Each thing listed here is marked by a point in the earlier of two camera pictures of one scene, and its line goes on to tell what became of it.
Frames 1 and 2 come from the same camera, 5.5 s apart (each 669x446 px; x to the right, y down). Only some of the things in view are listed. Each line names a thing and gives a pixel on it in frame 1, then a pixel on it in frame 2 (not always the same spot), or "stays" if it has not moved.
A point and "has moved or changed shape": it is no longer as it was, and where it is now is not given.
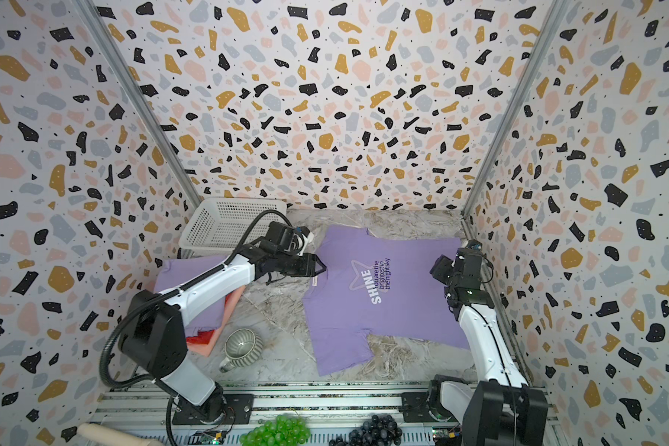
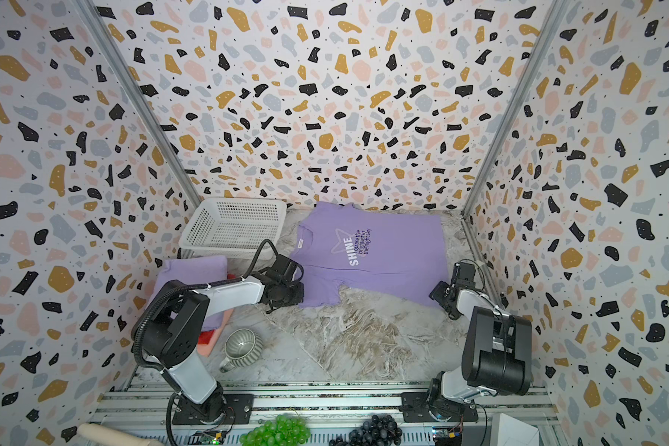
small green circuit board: [207, 438] stays
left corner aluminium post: [96, 24] stays
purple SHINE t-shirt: [376, 285] has moved or changed shape
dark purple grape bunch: [380, 430] stays
